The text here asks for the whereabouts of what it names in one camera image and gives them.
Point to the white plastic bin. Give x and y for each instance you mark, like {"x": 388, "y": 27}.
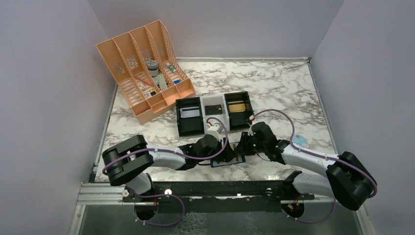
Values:
{"x": 213, "y": 100}

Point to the orange plastic file organizer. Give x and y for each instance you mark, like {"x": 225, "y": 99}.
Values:
{"x": 126, "y": 55}

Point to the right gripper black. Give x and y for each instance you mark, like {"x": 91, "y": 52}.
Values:
{"x": 244, "y": 145}

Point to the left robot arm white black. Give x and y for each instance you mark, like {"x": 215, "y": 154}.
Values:
{"x": 126, "y": 161}

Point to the silver credit card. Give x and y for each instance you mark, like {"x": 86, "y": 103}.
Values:
{"x": 189, "y": 112}

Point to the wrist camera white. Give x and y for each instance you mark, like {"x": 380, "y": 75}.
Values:
{"x": 215, "y": 130}
{"x": 251, "y": 124}

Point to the black plastic bin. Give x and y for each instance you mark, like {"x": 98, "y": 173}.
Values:
{"x": 239, "y": 121}
{"x": 189, "y": 126}

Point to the grey round tape roll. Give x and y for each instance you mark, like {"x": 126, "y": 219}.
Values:
{"x": 153, "y": 67}

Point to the green white marker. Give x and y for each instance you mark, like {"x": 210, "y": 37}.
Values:
{"x": 172, "y": 68}

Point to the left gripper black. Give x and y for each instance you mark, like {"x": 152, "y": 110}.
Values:
{"x": 228, "y": 152}

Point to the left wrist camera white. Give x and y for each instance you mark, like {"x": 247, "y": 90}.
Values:
{"x": 215, "y": 130}

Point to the clear blue plastic case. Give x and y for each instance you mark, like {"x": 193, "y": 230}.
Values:
{"x": 300, "y": 140}

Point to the orange pencil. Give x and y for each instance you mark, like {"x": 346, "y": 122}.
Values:
{"x": 143, "y": 80}

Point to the black credit card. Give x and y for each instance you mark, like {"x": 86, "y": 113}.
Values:
{"x": 211, "y": 110}

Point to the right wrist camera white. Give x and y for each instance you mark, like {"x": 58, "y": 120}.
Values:
{"x": 251, "y": 124}

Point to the gold credit card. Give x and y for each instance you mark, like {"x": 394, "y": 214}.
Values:
{"x": 236, "y": 106}

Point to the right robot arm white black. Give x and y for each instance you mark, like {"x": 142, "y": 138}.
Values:
{"x": 342, "y": 177}

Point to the right black plastic bin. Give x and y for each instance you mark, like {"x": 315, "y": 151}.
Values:
{"x": 239, "y": 121}

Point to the left black plastic bin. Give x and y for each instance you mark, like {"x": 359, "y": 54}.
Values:
{"x": 189, "y": 126}

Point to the blue leather card holder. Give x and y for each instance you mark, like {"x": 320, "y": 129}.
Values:
{"x": 230, "y": 156}

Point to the black metal base rail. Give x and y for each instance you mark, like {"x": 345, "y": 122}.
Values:
{"x": 217, "y": 196}

